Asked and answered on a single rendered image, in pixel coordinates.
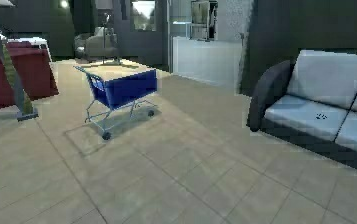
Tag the blue shopping cart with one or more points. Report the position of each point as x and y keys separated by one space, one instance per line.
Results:
x=129 y=88

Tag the white counter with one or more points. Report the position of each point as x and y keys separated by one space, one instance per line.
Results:
x=206 y=60

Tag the thin black floor lamp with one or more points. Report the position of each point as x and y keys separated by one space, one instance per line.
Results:
x=105 y=40

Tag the window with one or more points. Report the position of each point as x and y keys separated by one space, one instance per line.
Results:
x=143 y=15

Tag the grey armchair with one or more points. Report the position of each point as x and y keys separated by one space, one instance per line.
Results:
x=99 y=45

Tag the black sofa with grey cushions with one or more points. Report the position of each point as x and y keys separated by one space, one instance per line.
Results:
x=322 y=80

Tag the grey floor lamp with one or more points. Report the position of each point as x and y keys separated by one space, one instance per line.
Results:
x=18 y=90

